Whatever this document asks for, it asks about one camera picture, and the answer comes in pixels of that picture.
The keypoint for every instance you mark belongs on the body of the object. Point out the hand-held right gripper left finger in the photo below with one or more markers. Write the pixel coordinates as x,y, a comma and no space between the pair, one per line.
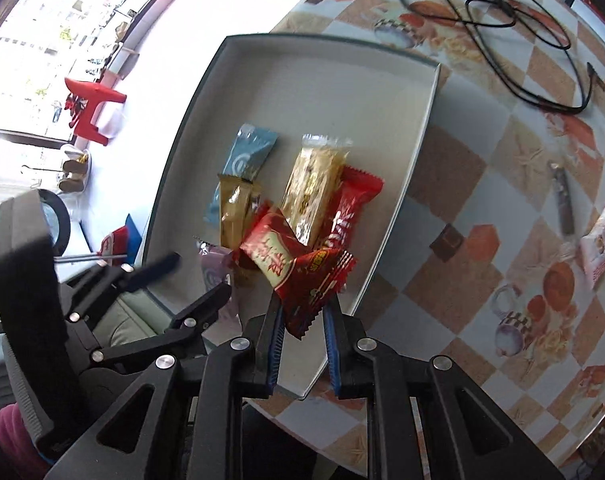
275,350

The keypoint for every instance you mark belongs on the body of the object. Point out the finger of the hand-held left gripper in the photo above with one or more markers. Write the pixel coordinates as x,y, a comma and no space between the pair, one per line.
207,305
157,264

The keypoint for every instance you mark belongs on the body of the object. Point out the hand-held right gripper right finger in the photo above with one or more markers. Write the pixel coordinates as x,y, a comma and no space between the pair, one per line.
332,355

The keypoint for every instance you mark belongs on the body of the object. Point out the pale pink snack packet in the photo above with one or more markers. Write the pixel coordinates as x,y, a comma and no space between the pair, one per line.
215,270

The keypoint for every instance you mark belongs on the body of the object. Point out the red yellow label snack packet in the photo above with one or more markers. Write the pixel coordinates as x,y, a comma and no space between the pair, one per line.
312,285

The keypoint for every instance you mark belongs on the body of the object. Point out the red cream label snack packet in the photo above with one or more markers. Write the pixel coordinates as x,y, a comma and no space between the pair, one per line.
267,250

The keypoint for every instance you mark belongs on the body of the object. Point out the golden brown snack packet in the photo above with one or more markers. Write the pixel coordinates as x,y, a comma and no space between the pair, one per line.
235,210

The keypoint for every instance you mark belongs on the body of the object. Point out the blue snack packet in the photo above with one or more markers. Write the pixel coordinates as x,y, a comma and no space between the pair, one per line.
250,152

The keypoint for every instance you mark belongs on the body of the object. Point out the red white print snack packet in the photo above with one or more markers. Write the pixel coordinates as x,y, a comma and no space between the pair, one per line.
350,202

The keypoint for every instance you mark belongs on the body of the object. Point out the grey cardboard box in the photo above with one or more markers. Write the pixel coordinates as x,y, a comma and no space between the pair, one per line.
307,85

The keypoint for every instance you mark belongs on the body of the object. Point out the clear dark wafer roll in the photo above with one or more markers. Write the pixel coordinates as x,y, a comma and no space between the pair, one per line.
562,200

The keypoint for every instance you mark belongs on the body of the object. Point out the pink white cranberry snack packet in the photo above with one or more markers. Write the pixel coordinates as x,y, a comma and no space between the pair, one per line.
599,245

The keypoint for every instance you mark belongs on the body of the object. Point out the person's left forearm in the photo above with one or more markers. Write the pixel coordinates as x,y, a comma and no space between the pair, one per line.
7,445

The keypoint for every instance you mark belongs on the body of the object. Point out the red and blue bag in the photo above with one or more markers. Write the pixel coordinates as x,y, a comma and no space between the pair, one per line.
120,240

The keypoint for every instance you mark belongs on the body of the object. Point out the pale green seat cushion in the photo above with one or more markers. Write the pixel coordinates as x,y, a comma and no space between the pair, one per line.
127,312

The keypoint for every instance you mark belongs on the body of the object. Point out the beige shoes pair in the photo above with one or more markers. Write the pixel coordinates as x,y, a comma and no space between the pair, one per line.
72,170

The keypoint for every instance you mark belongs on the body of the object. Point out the red plastic stool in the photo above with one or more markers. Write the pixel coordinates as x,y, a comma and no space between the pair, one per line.
90,110

